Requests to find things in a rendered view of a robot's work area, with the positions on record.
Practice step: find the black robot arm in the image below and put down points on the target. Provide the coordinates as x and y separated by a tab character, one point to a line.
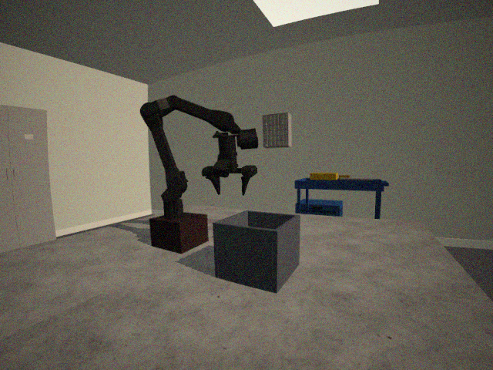
153	114

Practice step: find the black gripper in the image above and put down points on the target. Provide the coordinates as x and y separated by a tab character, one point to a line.
246	171

